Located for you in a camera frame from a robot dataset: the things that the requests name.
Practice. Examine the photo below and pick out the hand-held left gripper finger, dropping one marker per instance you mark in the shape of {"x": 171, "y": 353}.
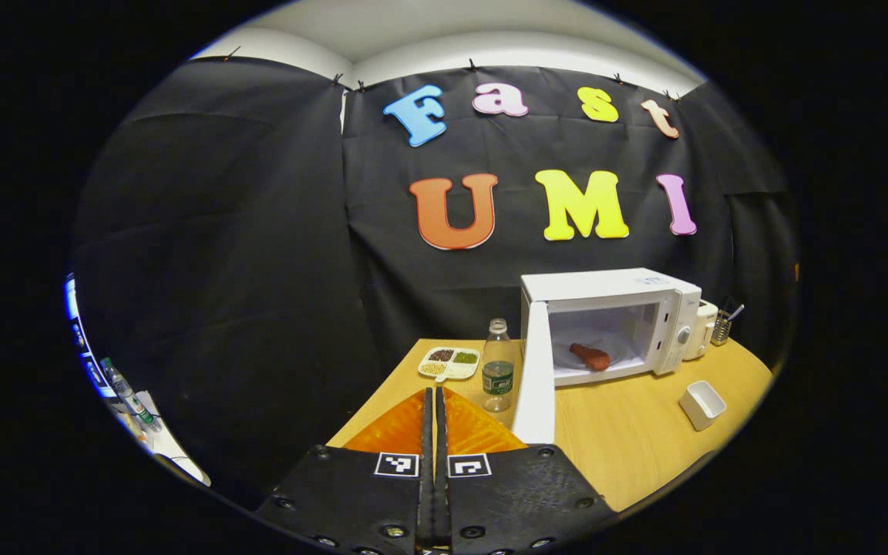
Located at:
{"x": 443, "y": 509}
{"x": 426, "y": 509}

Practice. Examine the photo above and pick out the brown meat piece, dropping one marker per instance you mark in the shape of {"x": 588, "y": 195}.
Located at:
{"x": 590, "y": 357}

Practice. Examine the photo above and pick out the white microwave oven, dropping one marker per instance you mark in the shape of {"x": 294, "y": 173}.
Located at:
{"x": 606, "y": 285}

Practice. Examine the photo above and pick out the clear plastic water bottle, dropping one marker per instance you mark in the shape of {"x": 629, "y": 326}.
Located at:
{"x": 498, "y": 378}

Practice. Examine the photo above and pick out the white divided snack plate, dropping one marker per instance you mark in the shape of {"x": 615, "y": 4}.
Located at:
{"x": 448, "y": 362}

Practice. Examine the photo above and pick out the white side table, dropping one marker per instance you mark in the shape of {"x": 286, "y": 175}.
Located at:
{"x": 174, "y": 455}

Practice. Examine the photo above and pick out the white plastic tray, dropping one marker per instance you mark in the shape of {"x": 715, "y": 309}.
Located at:
{"x": 702, "y": 401}

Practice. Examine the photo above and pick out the black backdrop cloth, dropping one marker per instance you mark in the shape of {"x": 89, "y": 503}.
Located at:
{"x": 259, "y": 270}

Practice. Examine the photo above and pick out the small green label bottle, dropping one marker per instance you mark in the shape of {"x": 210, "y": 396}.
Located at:
{"x": 129, "y": 397}

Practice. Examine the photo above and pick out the white toaster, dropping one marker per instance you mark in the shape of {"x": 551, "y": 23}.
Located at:
{"x": 706, "y": 324}

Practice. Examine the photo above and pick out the metal spoon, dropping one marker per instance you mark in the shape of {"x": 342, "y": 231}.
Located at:
{"x": 735, "y": 312}

